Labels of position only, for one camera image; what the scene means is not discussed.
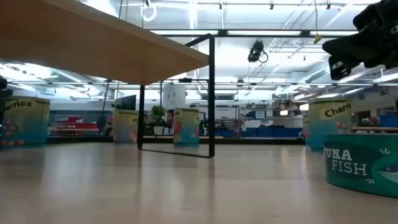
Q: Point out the black overhead rig beam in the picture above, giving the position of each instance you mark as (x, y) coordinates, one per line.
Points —
(280, 84)
(264, 33)

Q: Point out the peaches can yellow grey label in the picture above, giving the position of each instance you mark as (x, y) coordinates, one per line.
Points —
(124, 124)

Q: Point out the large blue storage bin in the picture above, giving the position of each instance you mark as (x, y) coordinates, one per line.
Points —
(388, 120)

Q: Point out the blue box on rack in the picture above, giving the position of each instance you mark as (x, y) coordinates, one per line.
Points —
(256, 114)

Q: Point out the black metal table frame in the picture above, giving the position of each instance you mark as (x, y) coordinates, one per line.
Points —
(248, 141)

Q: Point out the cherries can teal yellow label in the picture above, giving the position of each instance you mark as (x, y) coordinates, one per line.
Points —
(326, 130)
(28, 124)

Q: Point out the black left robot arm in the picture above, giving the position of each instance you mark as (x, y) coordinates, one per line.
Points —
(2, 83)

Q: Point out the black slanted rig post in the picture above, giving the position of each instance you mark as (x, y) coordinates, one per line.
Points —
(104, 105)

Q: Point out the wooden shelf black metal frame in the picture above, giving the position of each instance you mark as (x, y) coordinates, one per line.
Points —
(93, 46)

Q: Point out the red storage bins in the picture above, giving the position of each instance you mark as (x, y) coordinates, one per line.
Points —
(76, 126)

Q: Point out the black background monitor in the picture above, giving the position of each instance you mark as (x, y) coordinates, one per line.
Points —
(125, 102)

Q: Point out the wooden workbench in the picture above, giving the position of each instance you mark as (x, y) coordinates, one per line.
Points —
(373, 128)

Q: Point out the black hanging overhead camera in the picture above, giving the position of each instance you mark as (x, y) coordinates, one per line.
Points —
(256, 51)

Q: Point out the tuna fish can green label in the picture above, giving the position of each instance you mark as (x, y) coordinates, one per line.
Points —
(357, 168)

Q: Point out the potted plant white pot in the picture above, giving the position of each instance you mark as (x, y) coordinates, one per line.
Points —
(158, 113)

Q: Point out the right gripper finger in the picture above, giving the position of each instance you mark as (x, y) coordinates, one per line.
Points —
(345, 48)
(339, 70)

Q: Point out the person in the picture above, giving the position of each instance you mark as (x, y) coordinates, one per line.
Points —
(170, 117)

